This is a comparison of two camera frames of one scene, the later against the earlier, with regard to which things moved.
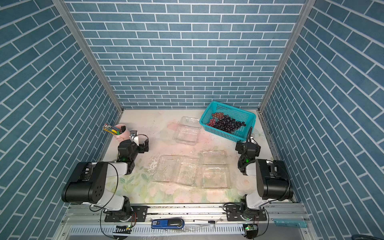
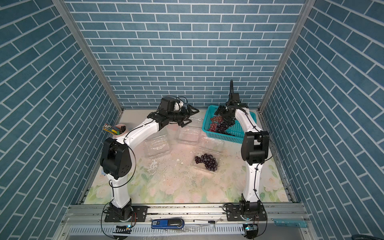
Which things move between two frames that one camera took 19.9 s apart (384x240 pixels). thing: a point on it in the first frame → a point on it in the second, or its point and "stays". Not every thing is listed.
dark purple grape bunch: (228, 124) → (209, 162)
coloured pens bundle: (112, 129) stays
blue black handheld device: (167, 223) stays
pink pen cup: (125, 135) stays
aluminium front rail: (184, 222) stays
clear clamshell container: (183, 170) → (157, 146)
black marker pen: (210, 222) stays
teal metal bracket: (290, 222) stays
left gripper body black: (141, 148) → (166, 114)
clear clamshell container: (215, 173) → (207, 157)
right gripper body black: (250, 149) → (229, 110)
